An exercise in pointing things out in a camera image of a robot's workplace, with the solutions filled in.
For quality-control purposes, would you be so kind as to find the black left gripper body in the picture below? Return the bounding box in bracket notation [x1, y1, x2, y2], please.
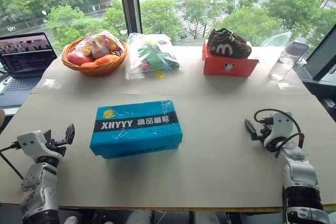
[45, 137, 69, 156]

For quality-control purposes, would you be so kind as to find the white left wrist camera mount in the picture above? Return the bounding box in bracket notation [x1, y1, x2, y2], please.
[16, 130, 65, 159]

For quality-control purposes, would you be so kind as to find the green toy plant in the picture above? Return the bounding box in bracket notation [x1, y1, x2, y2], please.
[140, 46, 164, 72]

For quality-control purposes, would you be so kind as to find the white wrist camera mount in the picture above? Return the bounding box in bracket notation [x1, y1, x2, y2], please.
[16, 130, 65, 159]
[263, 111, 293, 154]

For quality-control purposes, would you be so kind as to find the brown shoe with white M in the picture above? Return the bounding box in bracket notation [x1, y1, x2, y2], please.
[207, 34, 253, 59]

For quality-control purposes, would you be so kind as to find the grey unicorn plush toy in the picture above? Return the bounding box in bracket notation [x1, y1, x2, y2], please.
[90, 37, 111, 60]

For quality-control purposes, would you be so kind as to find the open laptop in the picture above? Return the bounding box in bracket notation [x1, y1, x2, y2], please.
[0, 32, 58, 107]

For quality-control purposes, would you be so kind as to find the clear drinking glass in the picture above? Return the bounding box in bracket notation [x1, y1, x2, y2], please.
[268, 40, 309, 81]

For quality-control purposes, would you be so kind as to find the pink toy fruit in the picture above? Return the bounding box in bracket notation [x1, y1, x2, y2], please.
[67, 51, 90, 66]

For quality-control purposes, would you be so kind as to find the red shoe box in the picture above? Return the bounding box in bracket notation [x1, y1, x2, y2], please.
[202, 38, 259, 78]

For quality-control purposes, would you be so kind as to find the orange toy carrot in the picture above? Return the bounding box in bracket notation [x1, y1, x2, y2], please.
[80, 54, 121, 68]

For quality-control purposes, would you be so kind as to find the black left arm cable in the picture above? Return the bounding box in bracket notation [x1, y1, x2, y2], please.
[0, 142, 25, 180]

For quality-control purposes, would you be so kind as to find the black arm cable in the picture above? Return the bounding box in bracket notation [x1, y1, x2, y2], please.
[253, 108, 306, 154]
[0, 142, 25, 180]

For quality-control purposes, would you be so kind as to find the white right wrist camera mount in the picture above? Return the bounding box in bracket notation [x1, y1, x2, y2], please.
[263, 111, 293, 154]

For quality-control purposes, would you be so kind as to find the black window frame post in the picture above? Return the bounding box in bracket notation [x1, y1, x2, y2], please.
[117, 0, 144, 35]

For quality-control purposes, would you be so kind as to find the clear bag of toys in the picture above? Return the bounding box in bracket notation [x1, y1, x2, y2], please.
[123, 32, 185, 81]

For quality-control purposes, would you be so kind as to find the black monitor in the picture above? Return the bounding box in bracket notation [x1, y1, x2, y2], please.
[298, 21, 336, 81]

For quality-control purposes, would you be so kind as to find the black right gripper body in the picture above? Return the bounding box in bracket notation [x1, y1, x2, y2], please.
[250, 125, 274, 144]

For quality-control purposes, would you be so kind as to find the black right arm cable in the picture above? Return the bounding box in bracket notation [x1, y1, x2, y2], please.
[253, 108, 306, 154]

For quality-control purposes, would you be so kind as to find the blue shoe box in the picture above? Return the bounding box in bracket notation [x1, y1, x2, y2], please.
[89, 99, 184, 160]

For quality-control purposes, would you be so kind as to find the orange wicker basket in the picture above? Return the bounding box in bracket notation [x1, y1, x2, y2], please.
[60, 36, 130, 78]

